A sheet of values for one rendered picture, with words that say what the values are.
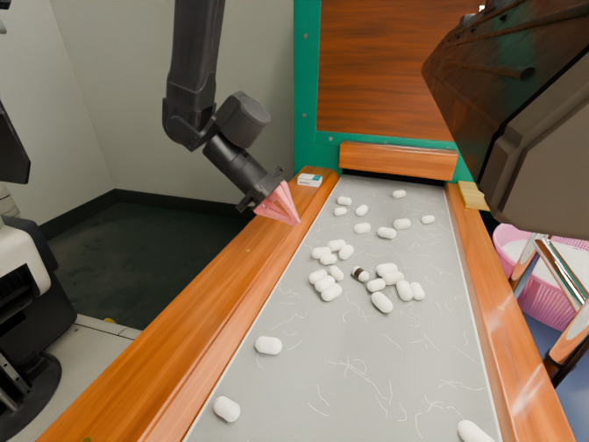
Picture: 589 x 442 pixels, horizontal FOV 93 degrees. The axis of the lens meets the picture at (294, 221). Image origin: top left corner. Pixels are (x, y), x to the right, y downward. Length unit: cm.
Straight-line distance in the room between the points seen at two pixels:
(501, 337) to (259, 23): 170
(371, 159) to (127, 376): 70
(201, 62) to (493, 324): 53
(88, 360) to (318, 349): 85
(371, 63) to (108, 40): 183
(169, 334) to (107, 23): 212
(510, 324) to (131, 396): 47
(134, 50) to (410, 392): 219
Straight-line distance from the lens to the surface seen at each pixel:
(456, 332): 48
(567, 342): 44
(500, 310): 50
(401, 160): 82
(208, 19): 46
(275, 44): 178
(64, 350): 120
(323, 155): 91
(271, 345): 39
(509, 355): 45
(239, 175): 48
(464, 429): 38
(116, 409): 38
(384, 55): 86
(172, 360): 39
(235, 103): 46
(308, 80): 88
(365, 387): 39
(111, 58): 238
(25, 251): 71
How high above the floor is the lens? 107
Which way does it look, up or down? 30 degrees down
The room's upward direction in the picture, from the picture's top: straight up
